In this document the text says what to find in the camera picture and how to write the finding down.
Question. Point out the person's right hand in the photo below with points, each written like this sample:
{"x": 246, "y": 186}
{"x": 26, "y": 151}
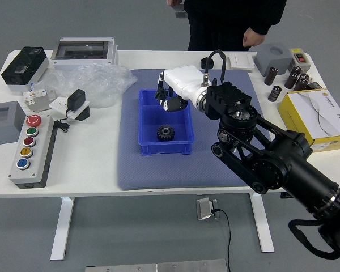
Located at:
{"x": 175, "y": 2}

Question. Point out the person's left hand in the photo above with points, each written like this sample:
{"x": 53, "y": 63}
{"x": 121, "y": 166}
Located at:
{"x": 253, "y": 38}

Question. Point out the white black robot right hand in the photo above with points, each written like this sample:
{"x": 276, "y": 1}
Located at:
{"x": 184, "y": 78}

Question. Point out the big black gear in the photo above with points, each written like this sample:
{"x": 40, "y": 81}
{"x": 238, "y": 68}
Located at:
{"x": 166, "y": 133}

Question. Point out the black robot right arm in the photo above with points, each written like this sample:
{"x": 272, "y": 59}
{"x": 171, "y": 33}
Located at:
{"x": 300, "y": 175}

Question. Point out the grey floor box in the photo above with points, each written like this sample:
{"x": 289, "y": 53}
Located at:
{"x": 180, "y": 12}

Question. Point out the blue plastic box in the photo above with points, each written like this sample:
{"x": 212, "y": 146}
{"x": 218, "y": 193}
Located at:
{"x": 150, "y": 124}

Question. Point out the yellow white cardboard box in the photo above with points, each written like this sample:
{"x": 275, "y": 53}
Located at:
{"x": 309, "y": 113}

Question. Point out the grey clear-lid distribution box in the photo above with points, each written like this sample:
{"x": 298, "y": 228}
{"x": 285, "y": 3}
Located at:
{"x": 82, "y": 51}

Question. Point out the silver floor socket box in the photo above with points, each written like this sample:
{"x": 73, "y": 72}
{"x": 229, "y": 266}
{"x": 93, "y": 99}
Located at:
{"x": 205, "y": 209}

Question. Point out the five-button grey control box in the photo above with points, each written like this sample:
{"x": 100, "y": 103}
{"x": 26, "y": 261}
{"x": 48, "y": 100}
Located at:
{"x": 31, "y": 153}

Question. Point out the person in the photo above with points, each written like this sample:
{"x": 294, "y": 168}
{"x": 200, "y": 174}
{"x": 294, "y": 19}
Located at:
{"x": 229, "y": 25}

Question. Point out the grey block with round hole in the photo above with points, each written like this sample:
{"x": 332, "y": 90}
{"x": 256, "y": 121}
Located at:
{"x": 272, "y": 59}

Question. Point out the black cylindrical capacitor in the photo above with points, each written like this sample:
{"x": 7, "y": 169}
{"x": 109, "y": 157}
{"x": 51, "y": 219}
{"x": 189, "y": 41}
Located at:
{"x": 297, "y": 70}
{"x": 301, "y": 82}
{"x": 291, "y": 80}
{"x": 275, "y": 93}
{"x": 271, "y": 76}

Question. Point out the small flat black part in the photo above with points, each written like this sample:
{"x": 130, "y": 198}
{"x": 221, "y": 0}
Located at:
{"x": 314, "y": 85}

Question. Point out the clear plastic bag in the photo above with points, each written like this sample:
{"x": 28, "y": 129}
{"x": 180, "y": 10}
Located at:
{"x": 96, "y": 82}

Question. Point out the grey-blue padded mat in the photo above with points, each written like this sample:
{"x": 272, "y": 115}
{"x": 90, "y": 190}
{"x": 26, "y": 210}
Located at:
{"x": 158, "y": 170}

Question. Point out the white socket on black base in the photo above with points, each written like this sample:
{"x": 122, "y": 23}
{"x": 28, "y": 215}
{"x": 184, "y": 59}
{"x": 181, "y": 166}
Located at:
{"x": 80, "y": 113}

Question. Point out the black power adapter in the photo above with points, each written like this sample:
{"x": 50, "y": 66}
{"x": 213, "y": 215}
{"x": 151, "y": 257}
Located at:
{"x": 76, "y": 99}

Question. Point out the white circuit breaker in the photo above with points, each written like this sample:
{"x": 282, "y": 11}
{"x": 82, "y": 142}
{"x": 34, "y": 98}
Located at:
{"x": 37, "y": 97}

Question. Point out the black table control panel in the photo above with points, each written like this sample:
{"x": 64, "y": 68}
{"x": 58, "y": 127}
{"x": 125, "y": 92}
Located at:
{"x": 285, "y": 195}

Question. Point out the white table leg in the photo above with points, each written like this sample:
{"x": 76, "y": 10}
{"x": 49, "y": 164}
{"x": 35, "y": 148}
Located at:
{"x": 63, "y": 226}
{"x": 263, "y": 226}

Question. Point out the grey block with square recess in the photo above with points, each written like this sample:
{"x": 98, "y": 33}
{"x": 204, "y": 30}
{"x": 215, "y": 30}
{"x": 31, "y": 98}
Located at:
{"x": 5, "y": 127}

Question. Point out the grey metal plate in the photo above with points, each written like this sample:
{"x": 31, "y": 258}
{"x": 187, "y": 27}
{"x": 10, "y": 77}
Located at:
{"x": 158, "y": 266}

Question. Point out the white wall switch panel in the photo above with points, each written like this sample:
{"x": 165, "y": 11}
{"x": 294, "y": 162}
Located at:
{"x": 241, "y": 61}

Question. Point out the grey red-button switch box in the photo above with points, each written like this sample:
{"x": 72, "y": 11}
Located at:
{"x": 300, "y": 58}

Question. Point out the black-lid white enclosure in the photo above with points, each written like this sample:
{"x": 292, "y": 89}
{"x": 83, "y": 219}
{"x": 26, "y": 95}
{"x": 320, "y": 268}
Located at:
{"x": 22, "y": 68}

